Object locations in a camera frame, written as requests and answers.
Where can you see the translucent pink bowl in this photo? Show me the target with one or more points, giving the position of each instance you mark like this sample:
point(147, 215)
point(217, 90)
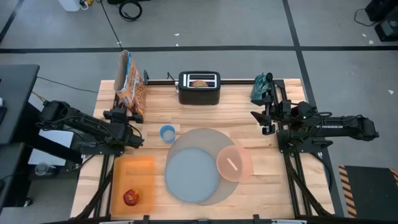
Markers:
point(233, 174)

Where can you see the black desk base beam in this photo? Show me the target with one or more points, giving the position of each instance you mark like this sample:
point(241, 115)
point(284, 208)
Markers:
point(46, 150)

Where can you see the black desk top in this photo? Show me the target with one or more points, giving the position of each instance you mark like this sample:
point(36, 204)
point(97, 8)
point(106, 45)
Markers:
point(17, 102)

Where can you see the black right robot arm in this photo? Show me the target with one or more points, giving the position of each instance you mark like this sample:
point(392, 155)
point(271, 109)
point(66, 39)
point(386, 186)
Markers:
point(329, 127)

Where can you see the black mat with hazard stripes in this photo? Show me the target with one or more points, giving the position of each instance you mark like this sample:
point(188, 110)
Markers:
point(370, 189)

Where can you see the black aluminium table frame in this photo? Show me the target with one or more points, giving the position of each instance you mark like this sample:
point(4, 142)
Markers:
point(236, 81)

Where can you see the grey round placemat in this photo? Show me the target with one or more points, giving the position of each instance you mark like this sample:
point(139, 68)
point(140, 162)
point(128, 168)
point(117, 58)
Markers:
point(202, 138)

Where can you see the blue cup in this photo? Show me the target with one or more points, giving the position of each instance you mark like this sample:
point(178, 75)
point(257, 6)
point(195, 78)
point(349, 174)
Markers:
point(168, 134)

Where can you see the orange cereal box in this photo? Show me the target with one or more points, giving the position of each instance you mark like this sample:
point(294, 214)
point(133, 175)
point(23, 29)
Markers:
point(136, 87)

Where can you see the white sheet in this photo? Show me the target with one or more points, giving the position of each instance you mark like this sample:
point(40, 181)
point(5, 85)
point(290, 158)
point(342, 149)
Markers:
point(53, 138)

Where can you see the black caster wheel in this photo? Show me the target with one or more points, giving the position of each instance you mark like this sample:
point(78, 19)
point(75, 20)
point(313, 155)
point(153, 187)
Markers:
point(27, 202)

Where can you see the orange rectangular tray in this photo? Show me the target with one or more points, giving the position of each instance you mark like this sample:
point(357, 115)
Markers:
point(133, 174)

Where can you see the teal water bottle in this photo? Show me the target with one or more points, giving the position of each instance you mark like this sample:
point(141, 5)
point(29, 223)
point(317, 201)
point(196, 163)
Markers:
point(259, 87)

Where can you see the black equipment case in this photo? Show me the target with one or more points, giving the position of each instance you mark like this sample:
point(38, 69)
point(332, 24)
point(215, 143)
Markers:
point(384, 18)

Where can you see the black two-slot toaster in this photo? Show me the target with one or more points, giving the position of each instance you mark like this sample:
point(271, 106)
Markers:
point(199, 95)

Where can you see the red apple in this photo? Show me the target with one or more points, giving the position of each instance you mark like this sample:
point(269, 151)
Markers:
point(132, 197)

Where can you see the grey round plate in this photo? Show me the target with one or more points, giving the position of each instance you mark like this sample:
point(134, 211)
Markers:
point(191, 175)

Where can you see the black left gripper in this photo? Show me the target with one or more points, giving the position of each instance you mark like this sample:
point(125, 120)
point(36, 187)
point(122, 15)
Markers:
point(119, 115)

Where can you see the tan bagel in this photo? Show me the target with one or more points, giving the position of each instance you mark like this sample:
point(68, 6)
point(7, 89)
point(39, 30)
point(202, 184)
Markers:
point(199, 83)

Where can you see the white container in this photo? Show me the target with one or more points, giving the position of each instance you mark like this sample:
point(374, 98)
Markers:
point(69, 4)

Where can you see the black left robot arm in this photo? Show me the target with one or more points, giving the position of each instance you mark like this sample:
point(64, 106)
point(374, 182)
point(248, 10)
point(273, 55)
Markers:
point(77, 119)

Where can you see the clear plastic cup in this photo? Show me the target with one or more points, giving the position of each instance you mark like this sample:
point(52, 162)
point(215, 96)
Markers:
point(44, 169)

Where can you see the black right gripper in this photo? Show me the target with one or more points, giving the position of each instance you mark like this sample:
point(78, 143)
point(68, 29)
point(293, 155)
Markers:
point(280, 112)

